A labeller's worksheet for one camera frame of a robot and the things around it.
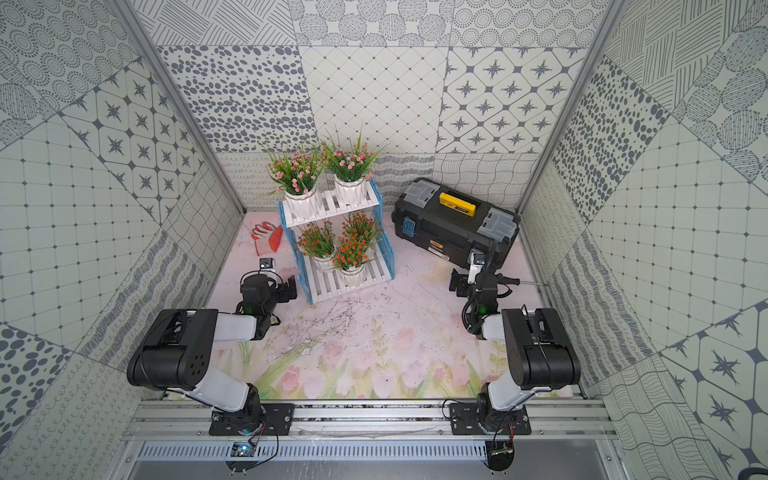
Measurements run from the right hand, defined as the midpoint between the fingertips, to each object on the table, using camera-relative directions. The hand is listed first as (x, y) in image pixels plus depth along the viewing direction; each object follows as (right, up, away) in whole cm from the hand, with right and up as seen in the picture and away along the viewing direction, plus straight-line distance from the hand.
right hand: (470, 273), depth 95 cm
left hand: (-60, -1, -1) cm, 60 cm away
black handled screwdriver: (+16, -3, +3) cm, 17 cm away
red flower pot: (-48, +10, -6) cm, 49 cm away
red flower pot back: (-38, +5, -8) cm, 39 cm away
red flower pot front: (-36, +14, -3) cm, 39 cm away
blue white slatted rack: (-50, -4, +2) cm, 50 cm away
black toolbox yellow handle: (-7, +16, -1) cm, 17 cm away
